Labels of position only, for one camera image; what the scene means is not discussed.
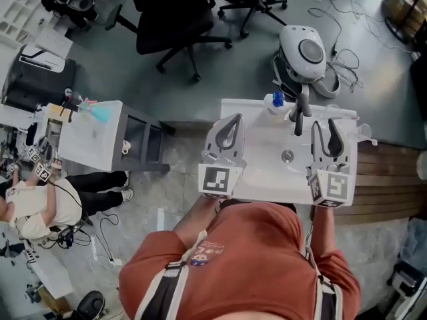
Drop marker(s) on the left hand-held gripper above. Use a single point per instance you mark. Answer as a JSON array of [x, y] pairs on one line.
[[217, 178]]

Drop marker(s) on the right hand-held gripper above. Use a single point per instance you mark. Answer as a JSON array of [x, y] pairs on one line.
[[335, 187]]

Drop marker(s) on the pale pink toothbrush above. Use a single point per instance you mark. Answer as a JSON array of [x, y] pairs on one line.
[[347, 114]]

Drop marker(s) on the clear plastic cup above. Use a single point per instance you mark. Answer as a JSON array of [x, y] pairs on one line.
[[363, 132]]

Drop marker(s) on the person's left forearm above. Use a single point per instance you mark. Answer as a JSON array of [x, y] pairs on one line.
[[197, 220]]

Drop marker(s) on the person's right forearm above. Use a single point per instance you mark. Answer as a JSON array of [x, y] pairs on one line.
[[324, 228]]

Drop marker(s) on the dark metal faucet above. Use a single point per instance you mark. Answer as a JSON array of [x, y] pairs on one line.
[[299, 112]]

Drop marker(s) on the metal sink drain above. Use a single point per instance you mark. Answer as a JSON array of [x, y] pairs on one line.
[[287, 155]]

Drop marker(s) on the soap bottle with blue cap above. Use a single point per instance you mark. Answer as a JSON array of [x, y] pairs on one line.
[[274, 110]]

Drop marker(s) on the white sink basin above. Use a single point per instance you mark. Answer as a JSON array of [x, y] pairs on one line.
[[90, 142], [270, 175]]

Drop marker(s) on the wooden slat board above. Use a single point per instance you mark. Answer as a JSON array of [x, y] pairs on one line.
[[383, 182]]

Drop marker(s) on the dark open cabinet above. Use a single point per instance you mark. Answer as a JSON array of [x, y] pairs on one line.
[[145, 138]]

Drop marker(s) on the white round floor appliance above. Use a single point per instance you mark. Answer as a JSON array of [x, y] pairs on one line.
[[302, 52]]

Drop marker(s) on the white mug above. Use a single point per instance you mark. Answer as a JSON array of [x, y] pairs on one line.
[[126, 147]]

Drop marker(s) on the person's orange shirt torso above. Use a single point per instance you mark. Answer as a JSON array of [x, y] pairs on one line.
[[240, 262]]

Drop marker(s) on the blue plastic bag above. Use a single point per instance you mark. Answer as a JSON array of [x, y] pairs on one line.
[[415, 242]]

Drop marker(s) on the cardboard boxes shelf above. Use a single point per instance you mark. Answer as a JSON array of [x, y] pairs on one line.
[[405, 8]]

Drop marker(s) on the black and white equipment box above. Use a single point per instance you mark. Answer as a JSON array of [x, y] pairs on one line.
[[405, 282]]

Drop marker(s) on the black and white chest harness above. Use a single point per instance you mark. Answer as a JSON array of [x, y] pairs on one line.
[[166, 288]]

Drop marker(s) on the black storage case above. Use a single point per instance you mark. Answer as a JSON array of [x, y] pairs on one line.
[[40, 82]]

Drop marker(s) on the black round floor device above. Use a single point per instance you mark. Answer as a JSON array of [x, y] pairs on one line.
[[90, 305]]

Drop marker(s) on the white compartment shelf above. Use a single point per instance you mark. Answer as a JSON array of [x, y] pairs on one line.
[[26, 22]]

